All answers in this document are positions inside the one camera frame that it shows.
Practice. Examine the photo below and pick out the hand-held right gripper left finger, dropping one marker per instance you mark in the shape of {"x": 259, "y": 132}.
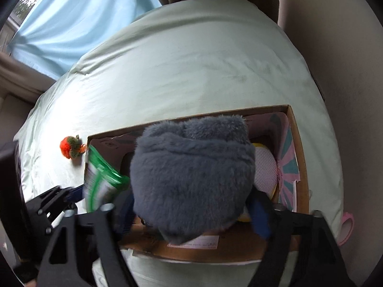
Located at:
{"x": 89, "y": 245}

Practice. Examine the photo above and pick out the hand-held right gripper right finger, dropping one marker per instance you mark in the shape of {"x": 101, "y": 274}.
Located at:
{"x": 299, "y": 245}

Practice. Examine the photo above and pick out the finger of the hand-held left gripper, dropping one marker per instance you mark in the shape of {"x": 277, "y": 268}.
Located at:
{"x": 64, "y": 194}
{"x": 55, "y": 218}

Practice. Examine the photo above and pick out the green and white packet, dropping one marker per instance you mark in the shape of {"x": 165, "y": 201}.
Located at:
{"x": 100, "y": 179}

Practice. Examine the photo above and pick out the cardboard box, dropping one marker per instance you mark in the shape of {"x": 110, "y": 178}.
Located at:
{"x": 299, "y": 155}

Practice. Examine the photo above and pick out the grey plush towel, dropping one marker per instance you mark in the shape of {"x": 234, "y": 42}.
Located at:
{"x": 191, "y": 179}

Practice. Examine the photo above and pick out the orange plush strawberry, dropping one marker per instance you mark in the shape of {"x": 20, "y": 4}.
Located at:
{"x": 68, "y": 146}

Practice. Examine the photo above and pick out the pink looped item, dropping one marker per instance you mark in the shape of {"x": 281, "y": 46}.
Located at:
{"x": 347, "y": 227}

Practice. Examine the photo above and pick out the beige headboard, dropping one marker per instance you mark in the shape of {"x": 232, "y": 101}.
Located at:
{"x": 15, "y": 116}

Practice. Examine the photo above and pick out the light blue hanging cloth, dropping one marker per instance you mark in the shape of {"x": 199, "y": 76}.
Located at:
{"x": 83, "y": 15}

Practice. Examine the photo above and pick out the window with white frame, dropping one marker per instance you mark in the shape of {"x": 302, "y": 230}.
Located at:
{"x": 33, "y": 0}

